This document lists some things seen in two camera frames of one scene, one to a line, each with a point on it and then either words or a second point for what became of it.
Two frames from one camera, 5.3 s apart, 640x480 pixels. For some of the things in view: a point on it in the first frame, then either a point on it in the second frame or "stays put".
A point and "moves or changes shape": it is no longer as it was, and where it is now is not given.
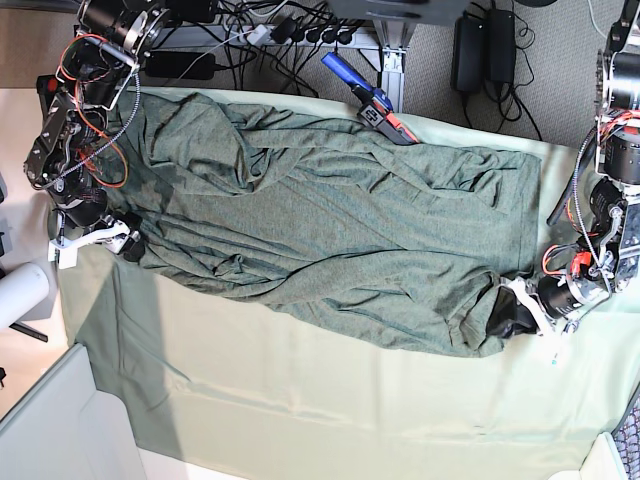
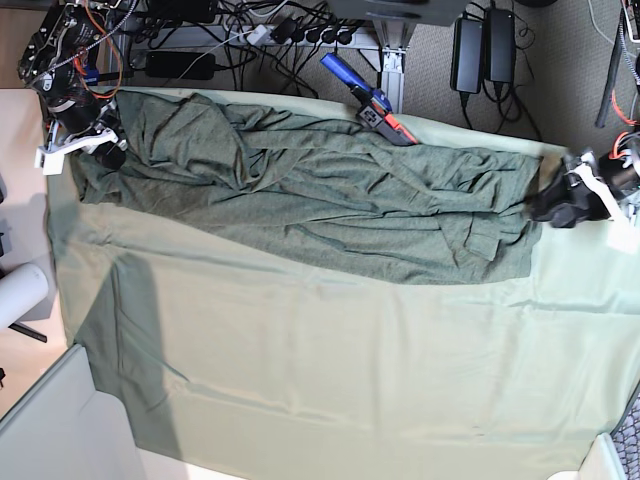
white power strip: (250, 37) stays put
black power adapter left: (469, 54) stays put
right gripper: (134, 249) -> (110, 155)
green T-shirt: (320, 229) moves or changes shape
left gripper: (508, 317) -> (570, 199)
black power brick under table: (171, 65) stays put
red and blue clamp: (378, 110) stays put
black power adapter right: (500, 46) stays put
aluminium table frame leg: (395, 36) stays put
